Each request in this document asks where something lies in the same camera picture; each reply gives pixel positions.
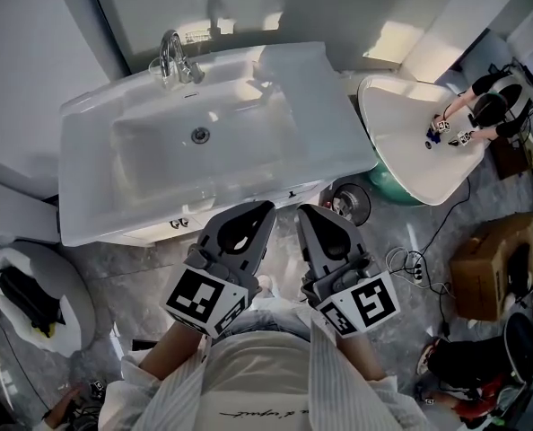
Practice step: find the white power strip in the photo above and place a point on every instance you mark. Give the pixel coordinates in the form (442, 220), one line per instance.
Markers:
(418, 271)

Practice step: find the chrome faucet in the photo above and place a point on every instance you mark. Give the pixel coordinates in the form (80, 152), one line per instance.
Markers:
(179, 56)

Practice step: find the person's blue jeans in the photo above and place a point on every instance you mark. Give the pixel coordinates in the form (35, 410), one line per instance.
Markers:
(266, 317)

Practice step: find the clear drinking glass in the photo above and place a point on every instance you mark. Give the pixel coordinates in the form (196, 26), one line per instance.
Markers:
(161, 76)

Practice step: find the chrome sink drain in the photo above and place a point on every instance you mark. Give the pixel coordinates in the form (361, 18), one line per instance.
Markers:
(200, 135)

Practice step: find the person's white striped shirt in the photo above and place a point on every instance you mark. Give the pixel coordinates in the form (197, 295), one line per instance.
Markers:
(325, 375)

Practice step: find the white ceramic sink basin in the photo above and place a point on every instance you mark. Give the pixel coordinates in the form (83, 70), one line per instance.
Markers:
(159, 164)

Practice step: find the white vanity cabinet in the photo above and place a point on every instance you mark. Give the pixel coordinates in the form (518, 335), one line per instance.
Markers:
(159, 231)

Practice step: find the person's left forearm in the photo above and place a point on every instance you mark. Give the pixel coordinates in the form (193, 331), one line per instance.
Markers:
(172, 353)

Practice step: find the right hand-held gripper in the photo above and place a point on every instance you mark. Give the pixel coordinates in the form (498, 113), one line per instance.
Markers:
(365, 299)

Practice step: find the black rounded case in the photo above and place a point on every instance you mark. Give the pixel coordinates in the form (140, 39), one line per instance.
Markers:
(522, 348)

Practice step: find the person's right forearm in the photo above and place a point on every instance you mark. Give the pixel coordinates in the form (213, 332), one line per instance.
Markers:
(360, 357)

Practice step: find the person's beige t-shirt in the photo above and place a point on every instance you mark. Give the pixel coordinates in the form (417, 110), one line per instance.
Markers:
(257, 375)

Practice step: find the yellow cloth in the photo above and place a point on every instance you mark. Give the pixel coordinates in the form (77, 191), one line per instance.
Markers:
(43, 330)

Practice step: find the blue cloth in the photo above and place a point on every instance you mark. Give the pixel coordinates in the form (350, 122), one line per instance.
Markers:
(433, 139)

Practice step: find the large cardboard box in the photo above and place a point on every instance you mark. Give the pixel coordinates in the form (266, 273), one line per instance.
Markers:
(495, 267)

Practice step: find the round metal-rimmed dish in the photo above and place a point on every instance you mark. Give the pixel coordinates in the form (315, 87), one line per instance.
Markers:
(352, 204)

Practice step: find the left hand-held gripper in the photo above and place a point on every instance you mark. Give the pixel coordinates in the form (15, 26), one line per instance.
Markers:
(199, 299)

